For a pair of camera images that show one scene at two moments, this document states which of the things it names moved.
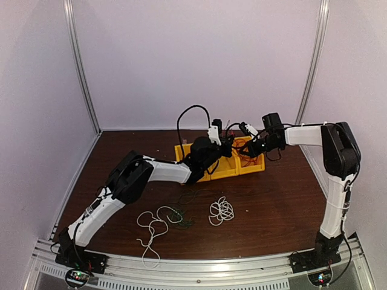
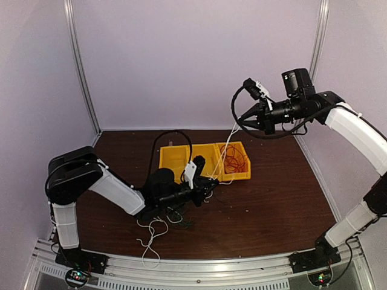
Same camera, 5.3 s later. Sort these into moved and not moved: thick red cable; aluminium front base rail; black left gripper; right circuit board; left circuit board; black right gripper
Moved: black right gripper; thick red cable; black left gripper
Not moved: left circuit board; right circuit board; aluminium front base rail
